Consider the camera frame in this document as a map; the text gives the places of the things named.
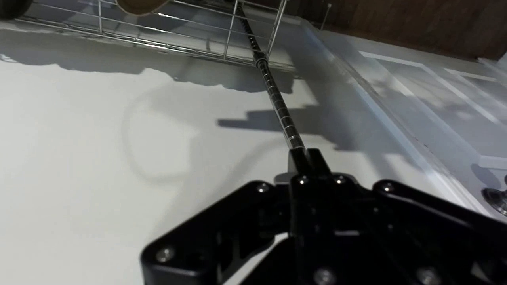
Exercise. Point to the black round object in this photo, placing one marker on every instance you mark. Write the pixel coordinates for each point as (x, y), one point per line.
(13, 7)

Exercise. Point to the white panel door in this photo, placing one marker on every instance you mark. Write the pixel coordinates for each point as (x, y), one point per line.
(422, 100)

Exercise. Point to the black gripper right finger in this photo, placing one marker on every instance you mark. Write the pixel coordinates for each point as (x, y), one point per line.
(401, 231)

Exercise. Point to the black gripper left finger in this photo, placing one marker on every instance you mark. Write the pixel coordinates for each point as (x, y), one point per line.
(222, 231)

